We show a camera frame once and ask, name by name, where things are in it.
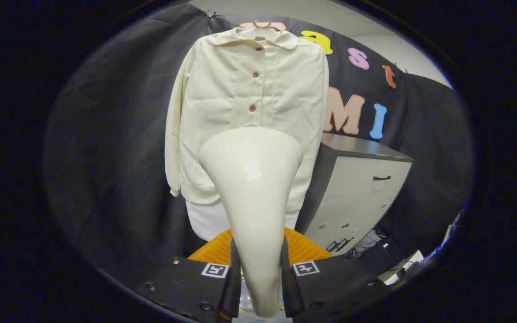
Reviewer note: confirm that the white flat box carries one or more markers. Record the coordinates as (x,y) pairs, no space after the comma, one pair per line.
(402,269)

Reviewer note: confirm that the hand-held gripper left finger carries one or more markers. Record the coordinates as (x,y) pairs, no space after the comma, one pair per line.
(186,282)

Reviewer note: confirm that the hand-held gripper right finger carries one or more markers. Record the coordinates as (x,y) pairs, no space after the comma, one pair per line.
(339,282)

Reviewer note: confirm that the cream button-up shirt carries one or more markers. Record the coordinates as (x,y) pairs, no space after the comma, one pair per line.
(222,112)

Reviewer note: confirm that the grey drawer cabinet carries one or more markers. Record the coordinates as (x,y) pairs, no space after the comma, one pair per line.
(352,193)

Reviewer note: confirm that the cream plastic clothes hanger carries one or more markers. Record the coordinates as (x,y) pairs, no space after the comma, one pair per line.
(258,27)

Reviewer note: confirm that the white garment steamer head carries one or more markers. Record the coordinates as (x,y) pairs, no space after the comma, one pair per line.
(254,193)

